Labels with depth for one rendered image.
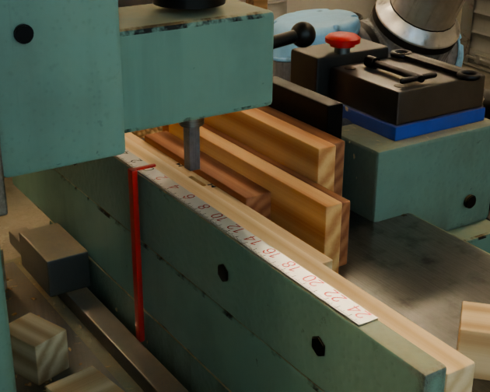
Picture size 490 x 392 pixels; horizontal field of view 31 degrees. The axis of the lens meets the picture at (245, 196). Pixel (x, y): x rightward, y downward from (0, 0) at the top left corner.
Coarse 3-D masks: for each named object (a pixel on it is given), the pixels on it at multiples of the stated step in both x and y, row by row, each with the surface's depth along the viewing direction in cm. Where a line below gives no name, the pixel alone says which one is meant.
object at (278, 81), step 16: (272, 96) 73; (288, 96) 71; (304, 96) 69; (320, 96) 69; (288, 112) 71; (304, 112) 69; (320, 112) 67; (336, 112) 67; (320, 128) 68; (336, 128) 68
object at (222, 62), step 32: (128, 32) 56; (160, 32) 58; (192, 32) 59; (224, 32) 60; (256, 32) 62; (128, 64) 57; (160, 64) 58; (192, 64) 60; (224, 64) 61; (256, 64) 63; (128, 96) 58; (160, 96) 59; (192, 96) 61; (224, 96) 62; (256, 96) 63; (128, 128) 59
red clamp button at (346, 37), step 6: (330, 36) 75; (336, 36) 75; (342, 36) 74; (348, 36) 75; (354, 36) 75; (330, 42) 75; (336, 42) 74; (342, 42) 74; (348, 42) 74; (354, 42) 74
